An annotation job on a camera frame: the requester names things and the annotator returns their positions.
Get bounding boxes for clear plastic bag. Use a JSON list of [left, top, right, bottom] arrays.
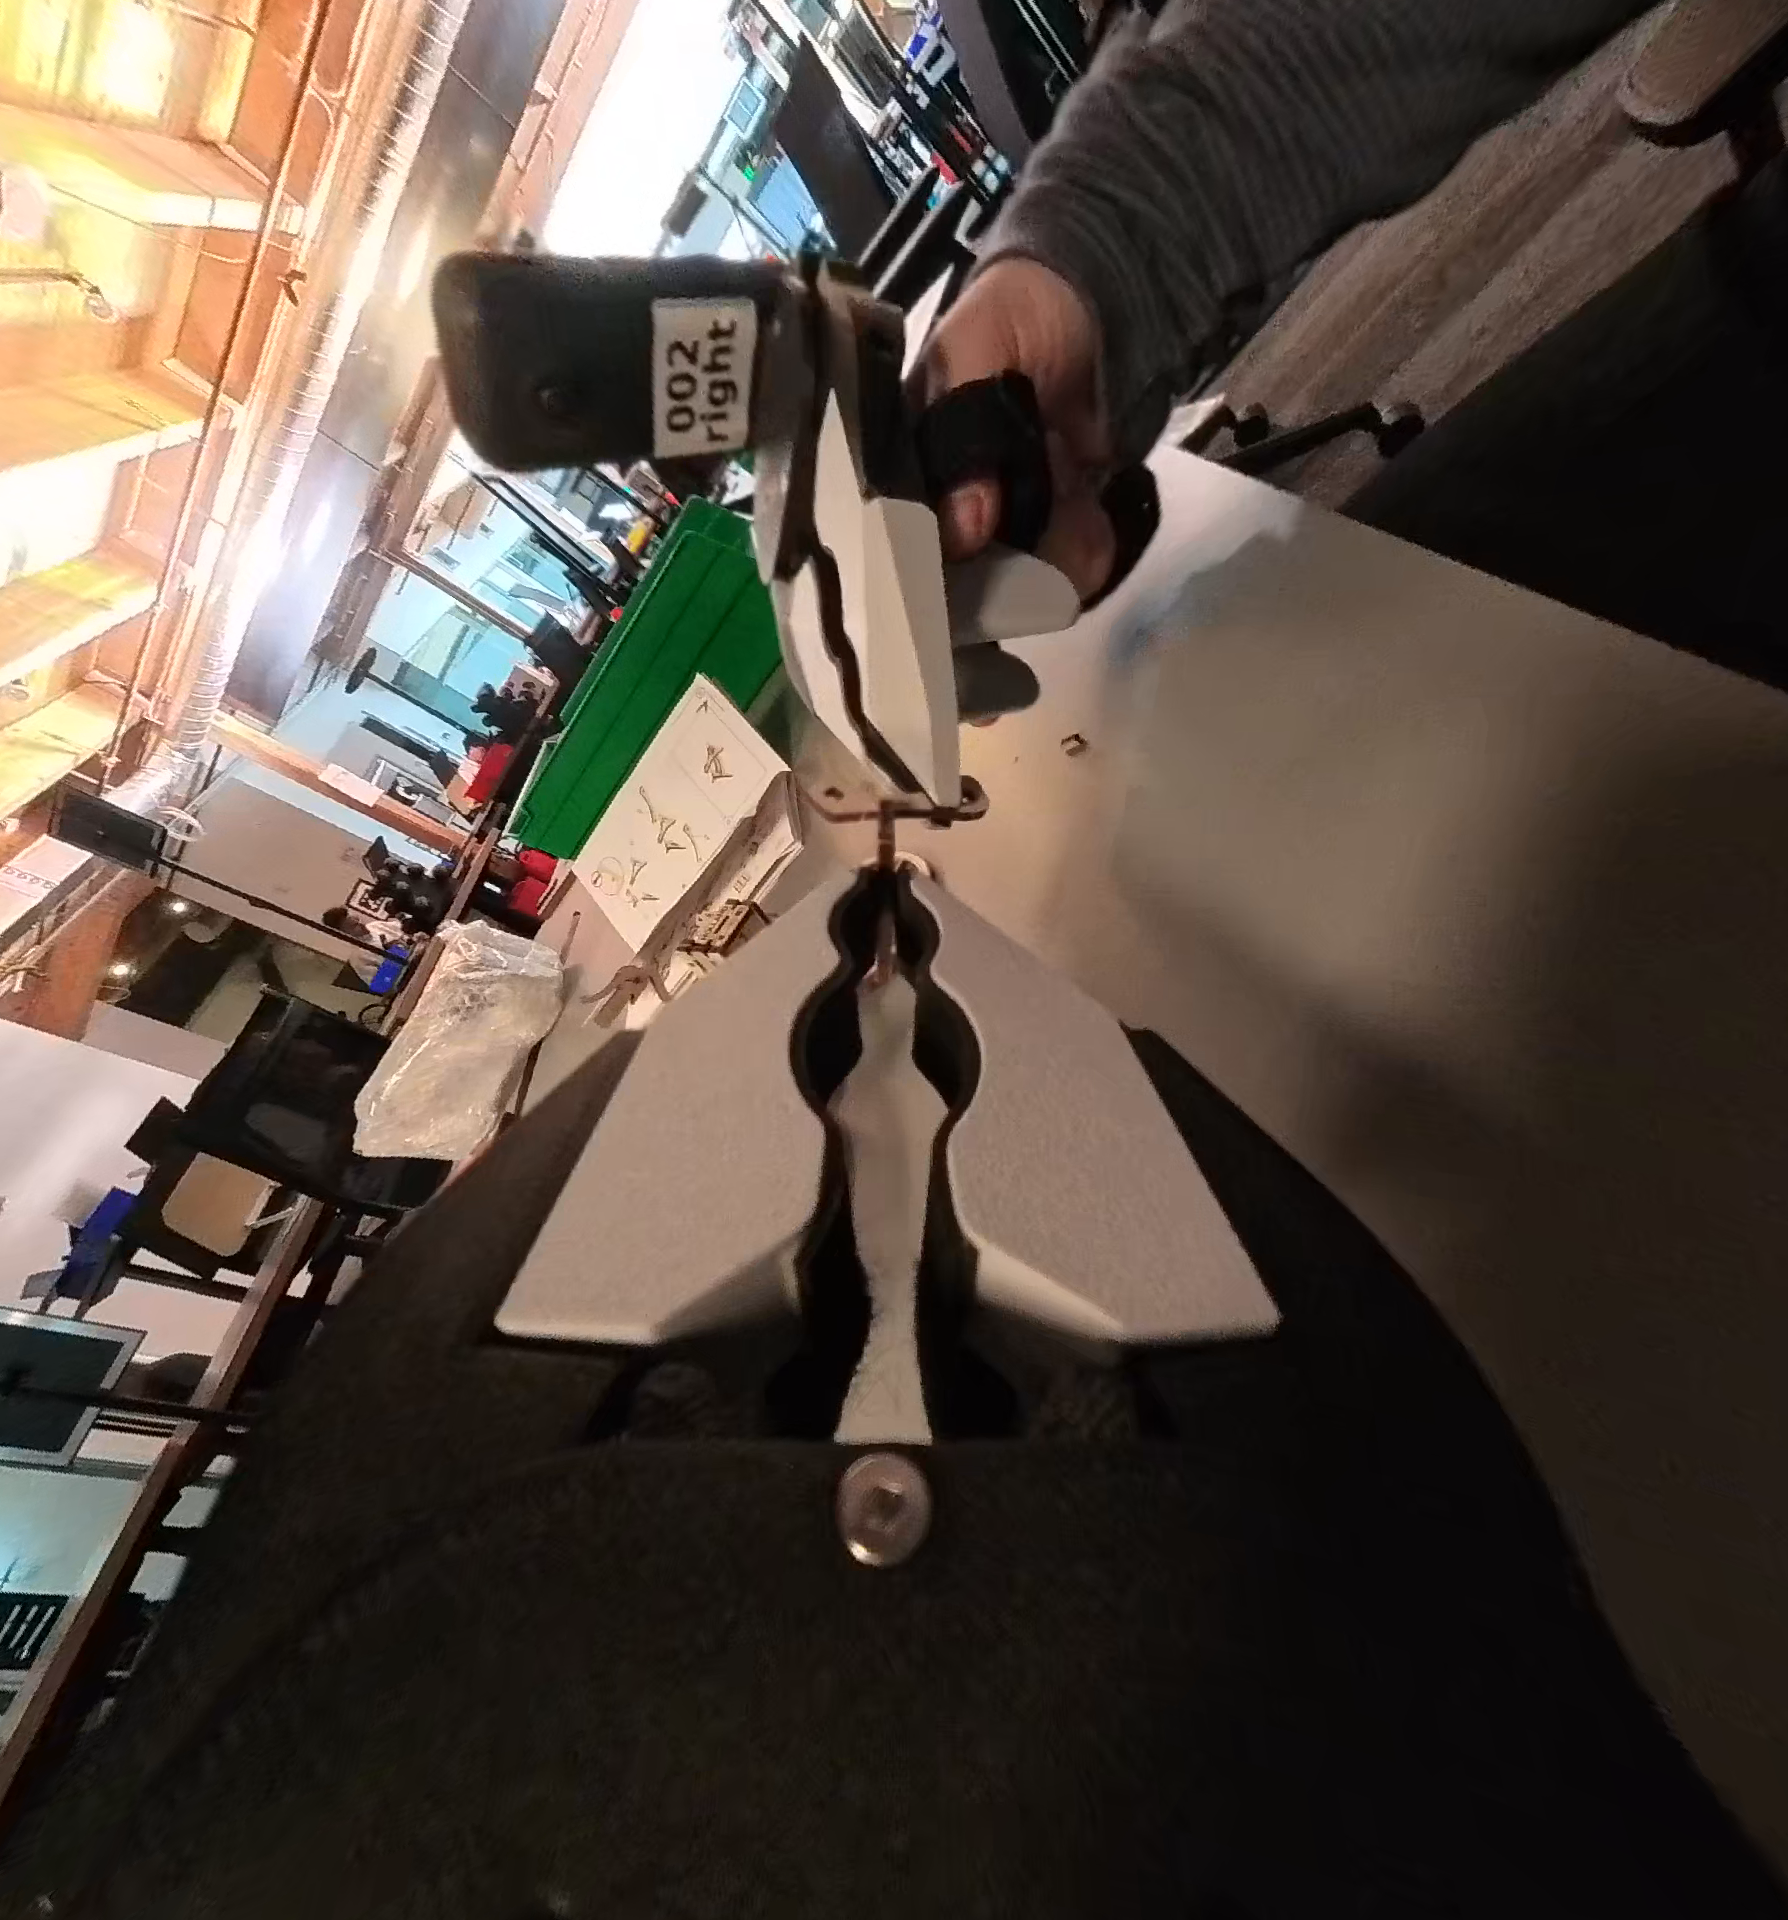
[[355, 920, 567, 1161]]

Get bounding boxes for green plastic bin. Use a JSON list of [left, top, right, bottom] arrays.
[[510, 494, 805, 857]]

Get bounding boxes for white instruction booklet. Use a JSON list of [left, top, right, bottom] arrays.
[[571, 677, 805, 954]]

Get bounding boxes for black chair tan seat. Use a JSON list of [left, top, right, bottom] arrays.
[[129, 991, 453, 1307]]

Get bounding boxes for thin wooden model part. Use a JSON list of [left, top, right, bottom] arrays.
[[863, 801, 910, 994]]

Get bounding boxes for person's right forearm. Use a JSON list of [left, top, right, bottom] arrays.
[[976, 0, 1719, 324]]

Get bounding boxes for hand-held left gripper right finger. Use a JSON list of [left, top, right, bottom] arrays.
[[908, 878, 1281, 1405]]

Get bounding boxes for flat monitor screen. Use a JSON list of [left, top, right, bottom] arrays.
[[0, 1298, 147, 1474]]

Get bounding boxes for black chair base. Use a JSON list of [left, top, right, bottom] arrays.
[[1179, 393, 1428, 483]]

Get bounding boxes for person's right hand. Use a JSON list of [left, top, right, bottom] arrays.
[[908, 261, 1135, 599]]

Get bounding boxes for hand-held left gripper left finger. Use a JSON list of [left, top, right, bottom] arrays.
[[492, 873, 874, 1360]]

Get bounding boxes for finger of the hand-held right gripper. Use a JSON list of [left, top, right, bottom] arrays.
[[757, 269, 919, 794], [808, 393, 969, 803]]

